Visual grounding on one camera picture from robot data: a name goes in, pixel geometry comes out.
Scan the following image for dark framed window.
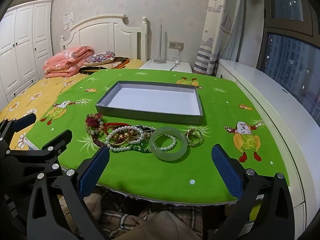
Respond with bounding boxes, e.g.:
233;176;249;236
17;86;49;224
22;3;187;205
260;0;320;125

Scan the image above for green jade pendant necklace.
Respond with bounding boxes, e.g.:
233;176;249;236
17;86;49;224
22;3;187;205
110;142;152;154

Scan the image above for long pearl necklace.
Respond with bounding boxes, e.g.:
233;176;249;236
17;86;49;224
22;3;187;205
104;126;150;153

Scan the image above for pale green jade bangle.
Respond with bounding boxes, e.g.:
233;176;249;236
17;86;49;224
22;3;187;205
149;127;188;160

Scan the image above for white nightstand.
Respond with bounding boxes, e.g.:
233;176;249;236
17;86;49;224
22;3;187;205
139;59;193;73

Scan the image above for white wooden bed headboard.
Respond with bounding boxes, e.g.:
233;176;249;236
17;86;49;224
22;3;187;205
60;14;148;63

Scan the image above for multicolour stone bead bracelet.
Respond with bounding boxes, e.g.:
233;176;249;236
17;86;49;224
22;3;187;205
86;113;104;135

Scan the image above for gold ring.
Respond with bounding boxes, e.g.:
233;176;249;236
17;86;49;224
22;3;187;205
184;128;198;139
187;130;202;147

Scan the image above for white wall paper notices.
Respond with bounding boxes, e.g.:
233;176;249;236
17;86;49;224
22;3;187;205
62;11;75;32

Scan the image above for dark red bead bracelet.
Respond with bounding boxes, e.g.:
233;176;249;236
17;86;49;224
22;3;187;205
87;130;108;150

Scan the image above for gold bangle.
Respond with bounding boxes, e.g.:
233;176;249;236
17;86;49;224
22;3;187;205
110;132;133;145

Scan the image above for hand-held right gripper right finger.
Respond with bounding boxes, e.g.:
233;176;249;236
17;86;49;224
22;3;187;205
211;144;295;240

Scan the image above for small pearl bracelet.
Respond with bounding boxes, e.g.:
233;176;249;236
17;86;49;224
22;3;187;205
155;134;177;152

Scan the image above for white wardrobe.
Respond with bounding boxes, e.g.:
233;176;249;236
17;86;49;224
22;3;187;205
0;0;54;103

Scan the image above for patterned round pillow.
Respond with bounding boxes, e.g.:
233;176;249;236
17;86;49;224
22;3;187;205
84;51;116;67

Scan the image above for green cartoon print cloth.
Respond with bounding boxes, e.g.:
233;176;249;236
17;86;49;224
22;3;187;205
26;68;290;203

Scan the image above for white windowsill cabinet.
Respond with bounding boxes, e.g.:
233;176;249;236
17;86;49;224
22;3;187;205
216;58;320;230

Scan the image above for white slim table lamp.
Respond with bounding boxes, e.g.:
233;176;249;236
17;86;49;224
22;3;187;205
153;24;167;64

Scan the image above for red cord bracelet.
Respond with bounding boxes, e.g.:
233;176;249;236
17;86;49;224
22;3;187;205
104;122;130;130

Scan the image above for grey shallow box tray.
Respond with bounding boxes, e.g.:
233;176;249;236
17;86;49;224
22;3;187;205
95;81;204;125

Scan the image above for folded pink floral blanket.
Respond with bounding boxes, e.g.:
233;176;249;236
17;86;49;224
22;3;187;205
42;45;94;79

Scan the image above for yellow daisy print bedsheet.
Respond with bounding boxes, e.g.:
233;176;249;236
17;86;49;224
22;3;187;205
0;59;142;150

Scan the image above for beige plaid blanket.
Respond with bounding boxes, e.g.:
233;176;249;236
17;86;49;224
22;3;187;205
59;187;225;240

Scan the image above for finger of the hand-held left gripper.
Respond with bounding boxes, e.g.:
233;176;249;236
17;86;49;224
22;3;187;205
10;129;73;178
0;113;37;153

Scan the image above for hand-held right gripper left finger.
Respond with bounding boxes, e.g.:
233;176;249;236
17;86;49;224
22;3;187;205
27;146;110;240

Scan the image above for striped curtain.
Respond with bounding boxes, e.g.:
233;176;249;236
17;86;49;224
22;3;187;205
194;0;244;77

